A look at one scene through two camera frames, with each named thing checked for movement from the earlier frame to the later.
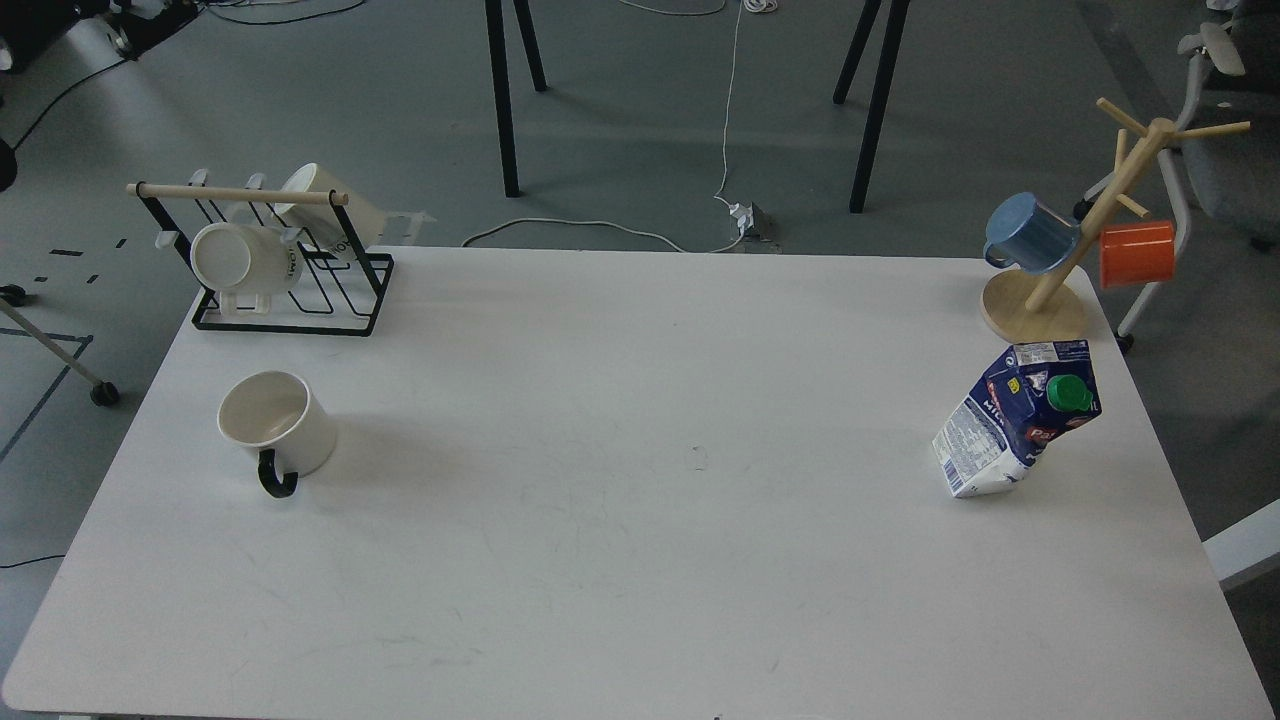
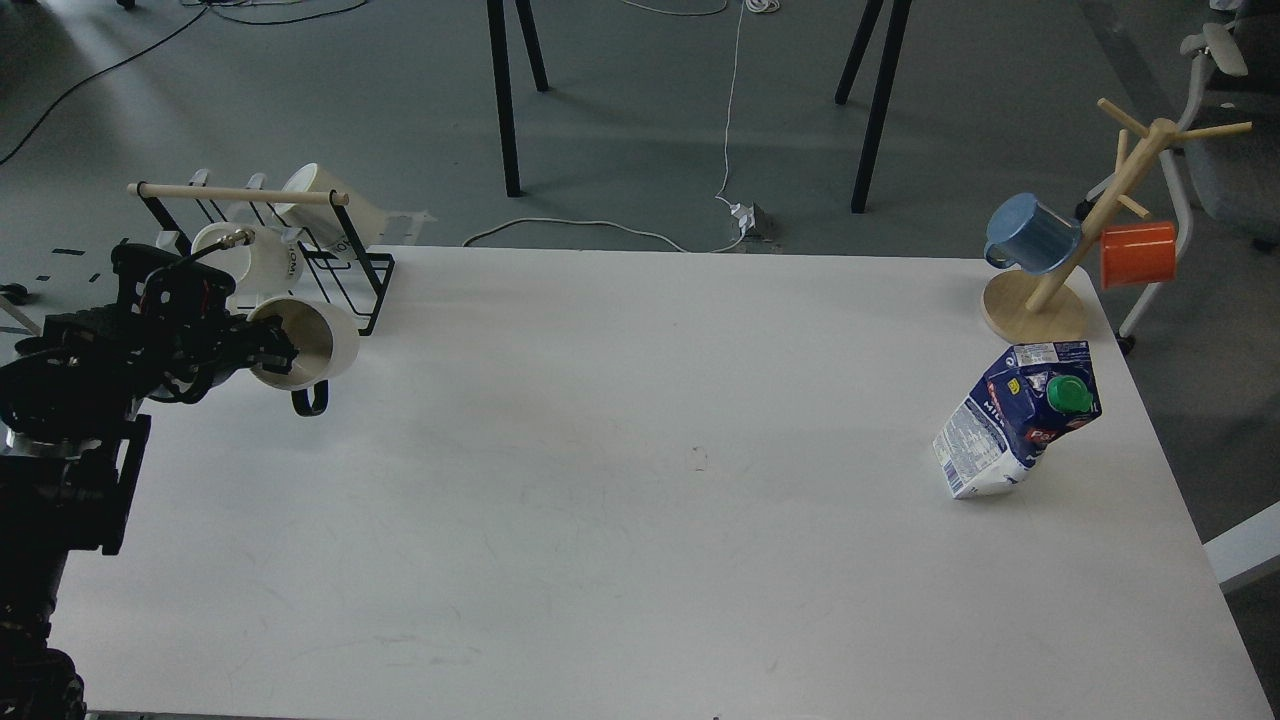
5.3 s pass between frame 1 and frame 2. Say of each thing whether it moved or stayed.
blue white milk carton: stayed
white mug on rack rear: stayed
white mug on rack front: stayed
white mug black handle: moved
